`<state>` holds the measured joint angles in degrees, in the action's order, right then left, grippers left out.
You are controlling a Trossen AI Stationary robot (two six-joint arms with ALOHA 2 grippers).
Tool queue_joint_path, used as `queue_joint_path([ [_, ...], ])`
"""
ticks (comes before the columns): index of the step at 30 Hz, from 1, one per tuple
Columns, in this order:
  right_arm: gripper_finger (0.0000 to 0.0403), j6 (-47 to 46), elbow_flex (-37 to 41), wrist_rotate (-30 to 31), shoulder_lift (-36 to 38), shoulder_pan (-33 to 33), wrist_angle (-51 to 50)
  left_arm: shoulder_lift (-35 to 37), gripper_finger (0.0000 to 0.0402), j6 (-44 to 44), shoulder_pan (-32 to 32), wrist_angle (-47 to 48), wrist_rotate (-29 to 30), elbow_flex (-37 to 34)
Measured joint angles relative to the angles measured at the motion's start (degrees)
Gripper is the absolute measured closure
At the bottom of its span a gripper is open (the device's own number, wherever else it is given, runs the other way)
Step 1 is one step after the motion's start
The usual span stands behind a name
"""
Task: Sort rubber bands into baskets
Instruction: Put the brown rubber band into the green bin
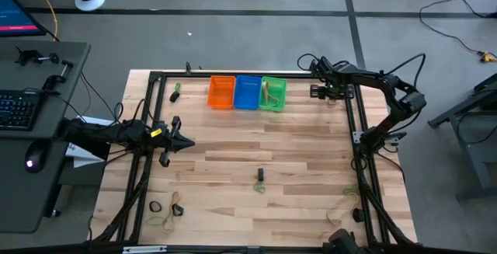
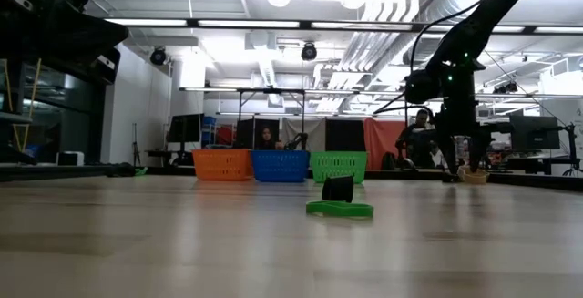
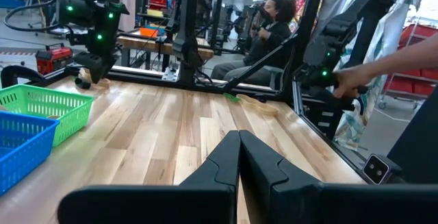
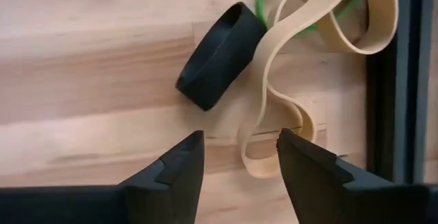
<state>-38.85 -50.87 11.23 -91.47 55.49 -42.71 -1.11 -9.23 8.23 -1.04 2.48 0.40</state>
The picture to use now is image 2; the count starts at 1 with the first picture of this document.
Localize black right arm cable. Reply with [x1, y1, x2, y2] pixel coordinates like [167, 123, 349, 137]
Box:
[373, 0, 484, 117]

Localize black background monitor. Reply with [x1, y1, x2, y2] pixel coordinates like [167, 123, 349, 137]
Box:
[167, 113, 205, 144]
[508, 115, 561, 152]

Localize orange plastic basket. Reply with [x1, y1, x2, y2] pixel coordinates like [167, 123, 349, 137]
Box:
[191, 148, 254, 181]

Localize blue plastic basket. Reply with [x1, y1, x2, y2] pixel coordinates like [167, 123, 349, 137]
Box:
[251, 149, 312, 183]

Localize beige rubber band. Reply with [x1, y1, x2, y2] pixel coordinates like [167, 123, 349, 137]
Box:
[457, 165, 491, 185]

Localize green plastic basket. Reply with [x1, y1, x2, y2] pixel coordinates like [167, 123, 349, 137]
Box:
[310, 150, 368, 185]

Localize orange curtain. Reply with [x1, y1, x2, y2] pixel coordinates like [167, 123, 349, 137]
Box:
[363, 118, 406, 171]

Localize black aluminium table frame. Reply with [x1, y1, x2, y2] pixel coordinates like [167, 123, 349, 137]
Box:
[0, 161, 583, 193]

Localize person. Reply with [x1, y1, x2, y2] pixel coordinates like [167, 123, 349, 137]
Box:
[258, 126, 286, 151]
[394, 108, 441, 170]

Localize black background rig frame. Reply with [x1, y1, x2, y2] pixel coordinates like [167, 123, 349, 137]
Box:
[236, 87, 307, 151]

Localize long ceiling light strip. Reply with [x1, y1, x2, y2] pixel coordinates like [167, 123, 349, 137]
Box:
[311, 21, 414, 31]
[104, 18, 189, 27]
[197, 19, 301, 29]

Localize black tripod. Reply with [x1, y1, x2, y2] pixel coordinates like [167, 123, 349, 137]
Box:
[562, 123, 582, 177]
[131, 123, 141, 167]

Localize black ceiling spotlight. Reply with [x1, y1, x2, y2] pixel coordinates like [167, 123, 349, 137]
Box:
[149, 46, 168, 67]
[300, 41, 319, 62]

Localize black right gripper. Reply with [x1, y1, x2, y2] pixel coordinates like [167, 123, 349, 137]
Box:
[432, 101, 494, 177]

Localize grey cloth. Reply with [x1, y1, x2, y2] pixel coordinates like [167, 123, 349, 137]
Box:
[281, 118, 327, 152]

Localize yellow cable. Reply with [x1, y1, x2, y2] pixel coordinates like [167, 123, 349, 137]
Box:
[3, 58, 42, 153]

